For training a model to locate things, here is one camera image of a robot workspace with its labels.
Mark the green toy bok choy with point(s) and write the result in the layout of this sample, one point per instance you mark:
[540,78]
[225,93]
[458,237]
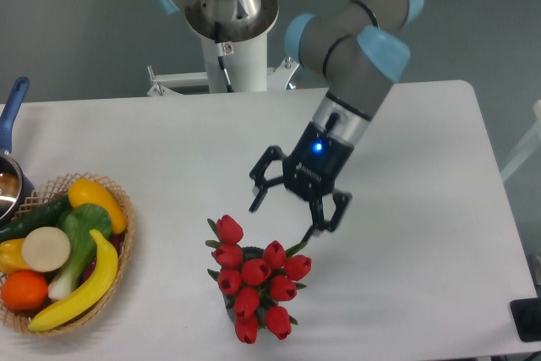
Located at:
[77,225]

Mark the orange toy fruit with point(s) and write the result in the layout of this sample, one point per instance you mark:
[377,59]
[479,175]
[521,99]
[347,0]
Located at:
[24,290]

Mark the red toy fruit in basket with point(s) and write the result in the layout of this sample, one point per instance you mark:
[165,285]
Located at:
[116,241]

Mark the white frame at right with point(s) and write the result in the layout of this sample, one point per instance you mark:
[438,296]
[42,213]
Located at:
[524,148]

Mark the yellow toy bell pepper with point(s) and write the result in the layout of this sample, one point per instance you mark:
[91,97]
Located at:
[11,259]

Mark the white middle table clamp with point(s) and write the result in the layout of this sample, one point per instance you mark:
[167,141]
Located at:
[280,77]

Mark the white table clamp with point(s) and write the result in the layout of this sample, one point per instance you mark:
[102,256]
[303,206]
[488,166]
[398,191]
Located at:
[280,77]
[174,84]

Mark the green toy cucumber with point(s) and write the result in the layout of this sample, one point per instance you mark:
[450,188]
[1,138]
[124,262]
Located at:
[45,215]

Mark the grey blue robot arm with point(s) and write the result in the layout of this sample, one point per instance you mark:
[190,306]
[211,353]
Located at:
[354,51]

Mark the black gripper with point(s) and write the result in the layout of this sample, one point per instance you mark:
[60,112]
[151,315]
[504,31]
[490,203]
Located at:
[317,166]

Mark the white left table clamp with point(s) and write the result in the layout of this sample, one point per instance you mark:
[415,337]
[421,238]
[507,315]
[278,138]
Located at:
[174,84]

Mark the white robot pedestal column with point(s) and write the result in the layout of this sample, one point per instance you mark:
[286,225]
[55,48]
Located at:
[233,35]

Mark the blue handled saucepan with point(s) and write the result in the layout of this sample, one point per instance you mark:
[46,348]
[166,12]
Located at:
[15,186]

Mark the woven wicker basket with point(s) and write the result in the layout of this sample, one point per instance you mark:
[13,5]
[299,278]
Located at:
[53,189]

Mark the dark grey ribbed vase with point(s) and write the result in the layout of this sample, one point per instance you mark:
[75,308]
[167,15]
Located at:
[263,289]

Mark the red tulip bouquet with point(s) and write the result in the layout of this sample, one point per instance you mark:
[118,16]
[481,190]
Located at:
[238,277]

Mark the yellow toy banana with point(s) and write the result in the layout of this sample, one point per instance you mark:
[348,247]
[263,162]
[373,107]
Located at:
[87,294]

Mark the black device at edge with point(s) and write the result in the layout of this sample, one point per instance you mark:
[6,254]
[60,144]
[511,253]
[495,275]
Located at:
[526,315]

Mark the beige round toy disc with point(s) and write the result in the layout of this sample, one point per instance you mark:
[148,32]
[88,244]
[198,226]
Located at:
[46,249]

